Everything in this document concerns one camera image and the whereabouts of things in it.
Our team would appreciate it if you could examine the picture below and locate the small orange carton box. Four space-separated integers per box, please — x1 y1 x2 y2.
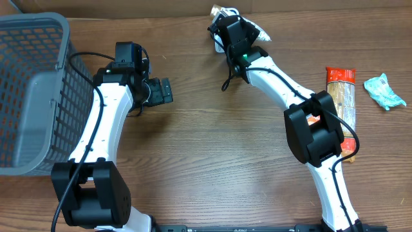
306 114 320 126

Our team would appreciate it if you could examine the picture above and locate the orange spaghetti packet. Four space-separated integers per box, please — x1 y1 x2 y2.
325 66 357 164

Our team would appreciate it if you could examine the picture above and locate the white tube gold cap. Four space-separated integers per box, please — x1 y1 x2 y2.
209 4 272 43

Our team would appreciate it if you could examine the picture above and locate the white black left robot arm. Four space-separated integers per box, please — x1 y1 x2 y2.
51 58 173 231

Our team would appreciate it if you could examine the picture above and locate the grey plastic mesh basket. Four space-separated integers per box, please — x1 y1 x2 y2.
1 12 93 176

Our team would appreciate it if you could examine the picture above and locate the teal tissue packet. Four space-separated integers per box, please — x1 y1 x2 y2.
364 73 407 111

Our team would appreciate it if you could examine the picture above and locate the white barcode scanner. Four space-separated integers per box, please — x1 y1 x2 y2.
214 34 225 53

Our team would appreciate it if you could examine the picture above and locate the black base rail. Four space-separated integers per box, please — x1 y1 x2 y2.
151 224 327 232

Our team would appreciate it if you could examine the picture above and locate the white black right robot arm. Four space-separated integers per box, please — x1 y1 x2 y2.
208 10 363 231

